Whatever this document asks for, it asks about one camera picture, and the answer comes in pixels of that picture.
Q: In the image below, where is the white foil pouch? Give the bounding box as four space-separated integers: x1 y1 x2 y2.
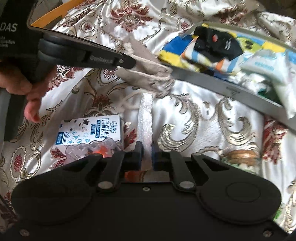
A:
137 93 154 171

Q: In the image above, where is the floral satin bedspread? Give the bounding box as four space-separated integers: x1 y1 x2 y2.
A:
1 1 295 233

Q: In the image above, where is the white milk carton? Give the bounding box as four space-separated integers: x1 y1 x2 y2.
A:
55 114 124 149

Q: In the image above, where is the striped cloth pouch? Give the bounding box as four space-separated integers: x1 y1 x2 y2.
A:
181 37 244 75

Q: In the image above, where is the white crumpled cloth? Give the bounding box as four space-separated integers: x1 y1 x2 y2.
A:
273 52 295 119

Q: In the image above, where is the black sock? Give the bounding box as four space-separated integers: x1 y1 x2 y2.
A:
194 26 243 62

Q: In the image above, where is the jar of green paper stars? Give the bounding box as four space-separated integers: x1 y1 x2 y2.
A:
221 150 260 175

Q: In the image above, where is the wooden bed frame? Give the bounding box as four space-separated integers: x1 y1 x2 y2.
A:
31 0 84 28

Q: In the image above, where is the white wet wipes pack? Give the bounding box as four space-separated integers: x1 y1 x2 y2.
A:
240 49 292 85

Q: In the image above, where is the grey tray with colourful lining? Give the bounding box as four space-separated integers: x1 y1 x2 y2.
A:
158 21 295 130

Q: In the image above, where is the person's left hand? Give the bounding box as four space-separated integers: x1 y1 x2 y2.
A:
1 65 57 123

